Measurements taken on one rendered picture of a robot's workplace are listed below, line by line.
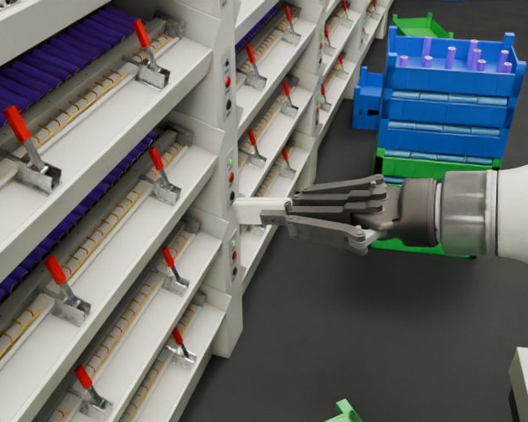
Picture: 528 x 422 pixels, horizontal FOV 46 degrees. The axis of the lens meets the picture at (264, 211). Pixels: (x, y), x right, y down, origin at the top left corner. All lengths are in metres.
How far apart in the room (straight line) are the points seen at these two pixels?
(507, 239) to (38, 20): 0.49
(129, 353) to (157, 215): 0.22
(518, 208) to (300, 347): 0.92
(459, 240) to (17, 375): 0.50
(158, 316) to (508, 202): 0.63
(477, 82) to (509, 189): 0.88
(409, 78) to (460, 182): 0.86
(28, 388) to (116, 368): 0.26
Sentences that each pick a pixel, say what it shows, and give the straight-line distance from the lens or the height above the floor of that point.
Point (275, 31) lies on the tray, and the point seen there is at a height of 0.56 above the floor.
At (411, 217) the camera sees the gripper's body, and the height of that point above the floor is 0.72.
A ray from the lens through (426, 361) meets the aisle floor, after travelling 1.49.
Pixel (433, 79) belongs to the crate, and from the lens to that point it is 1.50.
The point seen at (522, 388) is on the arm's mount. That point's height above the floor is 0.24.
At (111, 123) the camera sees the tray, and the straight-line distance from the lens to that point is 0.80.
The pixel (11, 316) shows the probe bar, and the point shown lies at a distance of 0.79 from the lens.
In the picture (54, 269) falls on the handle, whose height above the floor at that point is 0.62.
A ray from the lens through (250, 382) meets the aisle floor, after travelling 1.41.
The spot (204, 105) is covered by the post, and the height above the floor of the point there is 0.63.
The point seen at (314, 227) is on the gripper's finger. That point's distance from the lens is 0.68.
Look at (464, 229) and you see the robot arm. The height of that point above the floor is 0.72.
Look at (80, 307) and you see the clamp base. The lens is 0.81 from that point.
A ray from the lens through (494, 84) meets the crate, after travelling 1.52.
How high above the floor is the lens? 1.10
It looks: 36 degrees down
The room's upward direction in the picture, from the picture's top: straight up
